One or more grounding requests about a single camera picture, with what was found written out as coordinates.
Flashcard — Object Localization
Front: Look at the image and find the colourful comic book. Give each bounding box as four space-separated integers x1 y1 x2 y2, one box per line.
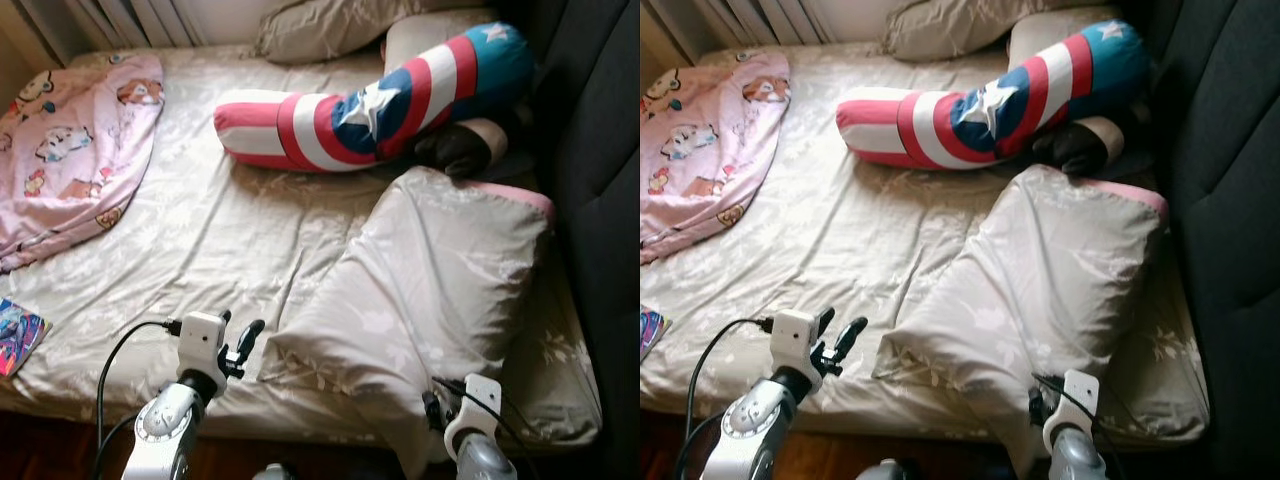
640 307 673 363
0 297 51 379

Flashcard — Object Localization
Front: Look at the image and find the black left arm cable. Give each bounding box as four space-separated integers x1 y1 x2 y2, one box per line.
93 318 183 480
685 316 776 480

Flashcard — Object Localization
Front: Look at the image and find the pink pillow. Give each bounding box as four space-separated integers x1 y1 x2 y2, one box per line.
465 180 556 223
1085 178 1171 221

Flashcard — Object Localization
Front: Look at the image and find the large beige floral pillow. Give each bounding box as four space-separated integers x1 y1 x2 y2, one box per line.
872 163 1171 479
258 165 556 479

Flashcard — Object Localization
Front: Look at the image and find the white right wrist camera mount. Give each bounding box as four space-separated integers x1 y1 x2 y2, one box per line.
1042 370 1101 456
443 374 501 463

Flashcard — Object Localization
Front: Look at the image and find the grey pleated curtain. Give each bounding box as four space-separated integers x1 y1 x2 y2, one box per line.
20 0 201 51
660 0 831 46

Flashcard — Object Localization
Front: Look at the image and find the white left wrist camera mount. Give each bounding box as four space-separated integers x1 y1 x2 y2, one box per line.
770 309 823 373
177 311 229 373

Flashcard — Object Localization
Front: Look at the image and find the pink cartoon print blanket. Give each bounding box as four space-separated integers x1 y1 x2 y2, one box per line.
0 52 166 273
640 52 791 266

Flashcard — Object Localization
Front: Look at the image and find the plain beige pillow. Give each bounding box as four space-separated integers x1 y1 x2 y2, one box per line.
383 8 501 76
1008 5 1121 71

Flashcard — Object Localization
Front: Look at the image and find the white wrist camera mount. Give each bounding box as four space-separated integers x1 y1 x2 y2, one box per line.
443 374 501 463
177 311 229 373
770 309 823 373
1042 370 1101 456

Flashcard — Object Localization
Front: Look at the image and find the small beige floral pillow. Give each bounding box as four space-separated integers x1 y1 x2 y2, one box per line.
255 0 481 66
882 0 1101 63

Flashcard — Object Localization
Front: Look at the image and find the dark grey fabric sofa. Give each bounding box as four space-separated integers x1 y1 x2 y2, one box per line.
1120 0 1280 480
495 0 641 480

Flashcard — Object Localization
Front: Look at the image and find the black and tan plush toy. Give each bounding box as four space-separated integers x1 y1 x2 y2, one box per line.
1030 115 1126 179
410 118 511 181

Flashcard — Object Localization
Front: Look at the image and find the red white blue star bolster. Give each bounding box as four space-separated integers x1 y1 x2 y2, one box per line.
213 22 536 173
836 20 1151 171

